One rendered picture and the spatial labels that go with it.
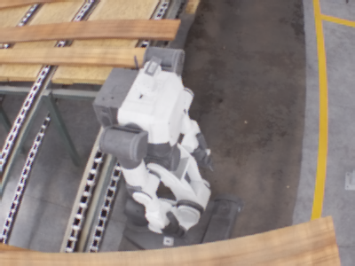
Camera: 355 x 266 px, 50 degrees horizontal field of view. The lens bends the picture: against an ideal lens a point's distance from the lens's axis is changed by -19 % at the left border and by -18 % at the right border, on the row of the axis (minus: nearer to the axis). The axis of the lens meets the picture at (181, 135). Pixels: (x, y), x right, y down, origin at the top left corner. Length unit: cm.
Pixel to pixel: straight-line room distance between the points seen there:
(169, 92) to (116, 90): 20
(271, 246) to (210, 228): 90
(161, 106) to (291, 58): 233
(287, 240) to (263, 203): 114
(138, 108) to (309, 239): 89
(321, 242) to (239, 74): 211
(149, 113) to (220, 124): 171
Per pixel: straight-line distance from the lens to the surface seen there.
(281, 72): 367
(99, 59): 264
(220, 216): 267
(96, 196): 213
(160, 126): 162
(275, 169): 307
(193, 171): 212
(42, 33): 313
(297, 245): 182
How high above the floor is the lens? 260
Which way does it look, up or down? 53 degrees down
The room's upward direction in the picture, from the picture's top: 10 degrees counter-clockwise
